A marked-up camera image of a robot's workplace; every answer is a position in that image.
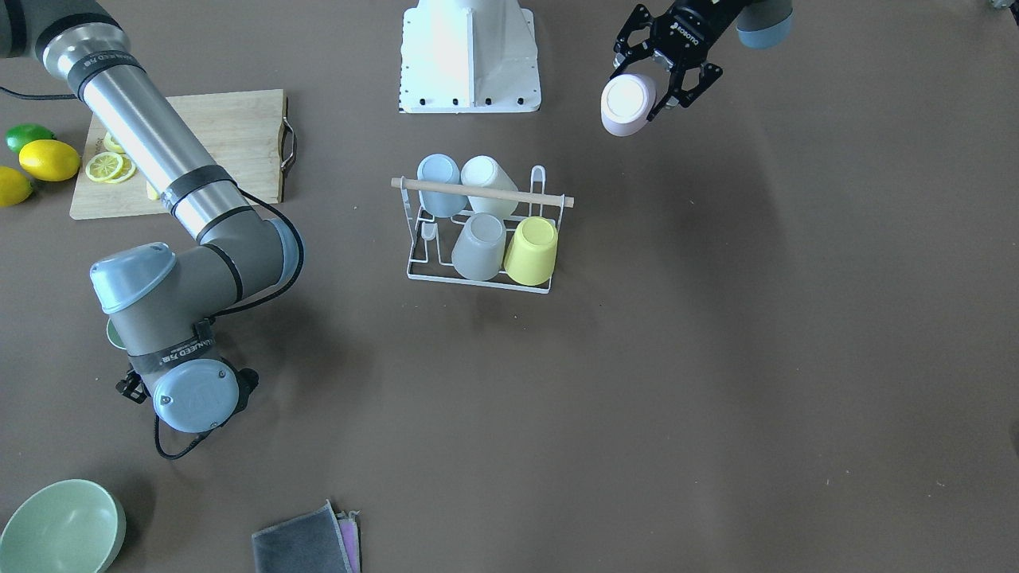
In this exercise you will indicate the lilac plastic cup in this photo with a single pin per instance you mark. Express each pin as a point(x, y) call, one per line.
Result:
point(626, 102)

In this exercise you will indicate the yellow lemon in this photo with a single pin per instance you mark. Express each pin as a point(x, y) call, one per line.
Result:
point(49, 160)
point(15, 187)

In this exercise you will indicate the white plastic cup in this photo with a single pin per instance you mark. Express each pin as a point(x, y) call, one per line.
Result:
point(484, 172)

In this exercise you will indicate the lemon slice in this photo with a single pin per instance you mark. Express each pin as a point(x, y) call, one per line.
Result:
point(105, 166)
point(127, 171)

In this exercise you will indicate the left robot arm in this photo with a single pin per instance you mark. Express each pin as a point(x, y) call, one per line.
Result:
point(662, 62)

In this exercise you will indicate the green bowl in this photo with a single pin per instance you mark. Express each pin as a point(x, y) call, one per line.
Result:
point(74, 525)

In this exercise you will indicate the grey cloth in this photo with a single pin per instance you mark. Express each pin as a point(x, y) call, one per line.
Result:
point(308, 543)

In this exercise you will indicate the wooden cutting board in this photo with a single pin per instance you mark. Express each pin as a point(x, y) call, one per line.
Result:
point(244, 132)

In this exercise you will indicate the green lime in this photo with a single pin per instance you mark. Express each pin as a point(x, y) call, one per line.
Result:
point(23, 134)

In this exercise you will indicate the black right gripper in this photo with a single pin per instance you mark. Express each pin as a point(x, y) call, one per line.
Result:
point(130, 387)

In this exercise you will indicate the yellow plastic cup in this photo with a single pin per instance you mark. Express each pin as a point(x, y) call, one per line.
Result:
point(531, 257)

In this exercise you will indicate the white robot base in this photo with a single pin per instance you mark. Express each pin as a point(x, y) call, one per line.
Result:
point(469, 57)

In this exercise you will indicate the grey plastic cup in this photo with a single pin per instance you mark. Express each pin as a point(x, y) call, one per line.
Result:
point(479, 250)

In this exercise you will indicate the white wire cup rack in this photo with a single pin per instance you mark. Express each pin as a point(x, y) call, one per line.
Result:
point(432, 241)

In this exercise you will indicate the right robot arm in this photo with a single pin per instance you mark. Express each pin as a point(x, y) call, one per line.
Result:
point(162, 304)

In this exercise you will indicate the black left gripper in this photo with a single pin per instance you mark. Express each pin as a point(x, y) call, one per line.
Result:
point(694, 25)

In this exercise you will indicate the green plastic cup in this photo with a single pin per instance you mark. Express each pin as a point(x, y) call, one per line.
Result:
point(113, 336)

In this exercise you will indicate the pink cloth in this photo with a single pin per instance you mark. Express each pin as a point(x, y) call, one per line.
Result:
point(348, 524)

